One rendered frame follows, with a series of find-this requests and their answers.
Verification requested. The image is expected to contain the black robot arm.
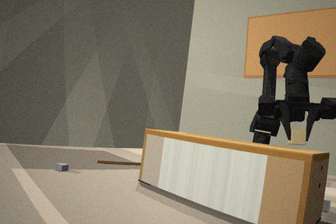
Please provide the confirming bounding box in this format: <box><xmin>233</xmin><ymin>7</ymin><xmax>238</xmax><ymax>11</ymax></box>
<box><xmin>249</xmin><ymin>36</ymin><xmax>326</xmax><ymax>145</ymax></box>

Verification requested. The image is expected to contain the tan mottled block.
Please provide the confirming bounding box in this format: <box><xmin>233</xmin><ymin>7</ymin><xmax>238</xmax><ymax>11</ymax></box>
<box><xmin>288</xmin><ymin>130</ymin><xmax>307</xmax><ymax>145</ymax></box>

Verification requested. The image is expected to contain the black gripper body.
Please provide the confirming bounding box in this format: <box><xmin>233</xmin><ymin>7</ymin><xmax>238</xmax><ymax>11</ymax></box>
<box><xmin>258</xmin><ymin>76</ymin><xmax>336</xmax><ymax>120</ymax></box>

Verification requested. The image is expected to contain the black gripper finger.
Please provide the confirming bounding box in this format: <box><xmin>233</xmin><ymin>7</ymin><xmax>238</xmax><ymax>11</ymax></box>
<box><xmin>306</xmin><ymin>106</ymin><xmax>323</xmax><ymax>141</ymax></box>
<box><xmin>274</xmin><ymin>105</ymin><xmax>291</xmax><ymax>140</ymax></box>

